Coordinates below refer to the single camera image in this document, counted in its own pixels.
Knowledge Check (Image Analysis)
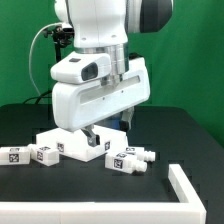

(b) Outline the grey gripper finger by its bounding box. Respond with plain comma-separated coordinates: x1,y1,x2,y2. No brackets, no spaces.
119,107,134,132
82,125,100,147

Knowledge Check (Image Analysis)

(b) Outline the white L-shaped fixture wall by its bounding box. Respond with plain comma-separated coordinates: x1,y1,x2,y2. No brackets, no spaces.
0,164,207,224

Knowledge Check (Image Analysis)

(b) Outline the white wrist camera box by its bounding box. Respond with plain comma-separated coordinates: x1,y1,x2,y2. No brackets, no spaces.
50,52,112,84

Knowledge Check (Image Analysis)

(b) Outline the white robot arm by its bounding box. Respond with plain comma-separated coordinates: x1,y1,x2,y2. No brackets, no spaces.
51,0,173,147

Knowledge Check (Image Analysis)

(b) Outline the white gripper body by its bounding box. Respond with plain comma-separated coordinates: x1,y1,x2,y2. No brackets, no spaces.
52,57,150,132

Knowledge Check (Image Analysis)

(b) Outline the grey cable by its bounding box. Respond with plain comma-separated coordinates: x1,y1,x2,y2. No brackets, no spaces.
28,22,64,98

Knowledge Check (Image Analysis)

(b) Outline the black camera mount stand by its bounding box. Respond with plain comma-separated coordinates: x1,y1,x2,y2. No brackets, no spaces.
43,25,74,62

